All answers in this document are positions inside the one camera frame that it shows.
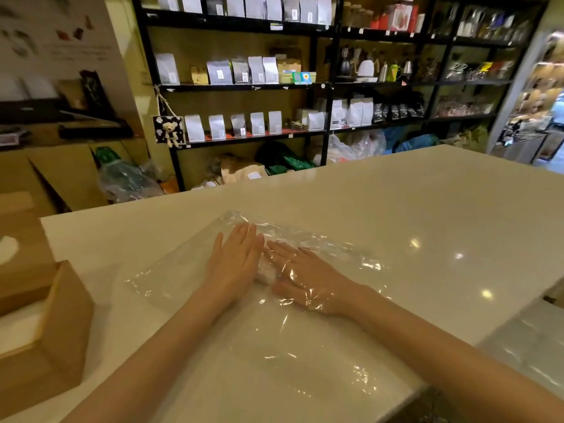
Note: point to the person's left middle finger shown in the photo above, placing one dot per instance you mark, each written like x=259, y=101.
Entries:
x=246, y=242

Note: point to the row of black coffee bags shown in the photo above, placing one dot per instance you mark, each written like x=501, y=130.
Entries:
x=399, y=110

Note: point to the blue plastic bag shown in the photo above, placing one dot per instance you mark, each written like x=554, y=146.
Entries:
x=414, y=141

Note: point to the small brown kraft pouch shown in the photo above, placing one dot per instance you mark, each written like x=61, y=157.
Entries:
x=199, y=75

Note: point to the person's left forearm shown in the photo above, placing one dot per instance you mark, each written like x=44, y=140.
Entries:
x=150, y=361

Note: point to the white kettle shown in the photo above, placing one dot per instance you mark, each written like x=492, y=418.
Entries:
x=365, y=69

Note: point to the tall brown cardboard box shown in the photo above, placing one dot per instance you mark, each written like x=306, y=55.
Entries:
x=22, y=259

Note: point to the clear plastic bag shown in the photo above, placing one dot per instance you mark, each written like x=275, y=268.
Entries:
x=273, y=348

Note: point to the white soft item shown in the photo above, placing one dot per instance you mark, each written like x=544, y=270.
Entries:
x=266, y=272

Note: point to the black metal shelf unit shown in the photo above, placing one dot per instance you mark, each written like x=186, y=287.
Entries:
x=328, y=83

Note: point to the group of white paper bags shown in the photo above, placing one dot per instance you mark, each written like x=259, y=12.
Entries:
x=352, y=112

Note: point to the flat black tray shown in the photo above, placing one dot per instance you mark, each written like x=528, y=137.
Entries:
x=94, y=129

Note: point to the person's right forearm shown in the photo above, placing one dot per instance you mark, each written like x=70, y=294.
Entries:
x=449, y=365

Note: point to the yellow green flat box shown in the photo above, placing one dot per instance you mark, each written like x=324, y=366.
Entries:
x=297, y=77

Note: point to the open brown cardboard box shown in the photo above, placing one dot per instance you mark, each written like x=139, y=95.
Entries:
x=53, y=343

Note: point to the brown kraft box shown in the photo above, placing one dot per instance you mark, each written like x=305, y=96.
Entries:
x=288, y=66

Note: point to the person's left little finger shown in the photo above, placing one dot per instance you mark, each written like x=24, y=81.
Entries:
x=218, y=247

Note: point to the person's right fingers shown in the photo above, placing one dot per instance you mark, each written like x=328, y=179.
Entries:
x=288, y=268

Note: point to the person's left hand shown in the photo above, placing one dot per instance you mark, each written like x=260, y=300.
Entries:
x=233, y=268

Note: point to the wooden display stand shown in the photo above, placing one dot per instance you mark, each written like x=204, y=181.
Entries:
x=535, y=105

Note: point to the black kettle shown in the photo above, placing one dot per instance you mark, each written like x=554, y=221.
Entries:
x=346, y=65

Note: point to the green mug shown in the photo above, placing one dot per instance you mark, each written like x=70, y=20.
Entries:
x=393, y=73

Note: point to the green item in plastic bag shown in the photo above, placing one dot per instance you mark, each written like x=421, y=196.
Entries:
x=125, y=176

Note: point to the brown paper bag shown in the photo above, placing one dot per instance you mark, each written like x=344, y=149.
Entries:
x=241, y=171

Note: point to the silver pitcher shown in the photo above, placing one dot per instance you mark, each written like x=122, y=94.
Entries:
x=407, y=68

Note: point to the crumpled clear plastic bags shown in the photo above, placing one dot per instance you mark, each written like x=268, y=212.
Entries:
x=352, y=147

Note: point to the dark green bag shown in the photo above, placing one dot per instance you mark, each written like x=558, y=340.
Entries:
x=284, y=159

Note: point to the red box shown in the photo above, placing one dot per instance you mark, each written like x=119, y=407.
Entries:
x=400, y=17

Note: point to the silver stand-up pouch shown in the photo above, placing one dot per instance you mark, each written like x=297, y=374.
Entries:
x=217, y=127
x=238, y=125
x=194, y=128
x=275, y=122
x=270, y=70
x=167, y=69
x=219, y=72
x=256, y=70
x=258, y=124
x=240, y=71

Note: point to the silver flask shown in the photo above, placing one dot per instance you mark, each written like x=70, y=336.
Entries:
x=383, y=73

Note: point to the stack of clear plastic sheets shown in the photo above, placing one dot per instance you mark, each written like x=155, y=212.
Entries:
x=528, y=343

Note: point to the black teddy bear pouch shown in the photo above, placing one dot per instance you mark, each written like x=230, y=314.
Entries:
x=169, y=130

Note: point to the wall poster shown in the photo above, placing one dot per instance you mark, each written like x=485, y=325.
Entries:
x=53, y=43

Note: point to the person's right hand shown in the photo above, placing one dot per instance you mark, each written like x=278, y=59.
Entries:
x=324, y=286

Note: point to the row of silver pouches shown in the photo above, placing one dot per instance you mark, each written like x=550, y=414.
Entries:
x=264, y=6

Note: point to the row of clear packets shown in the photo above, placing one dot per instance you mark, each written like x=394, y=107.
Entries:
x=493, y=24

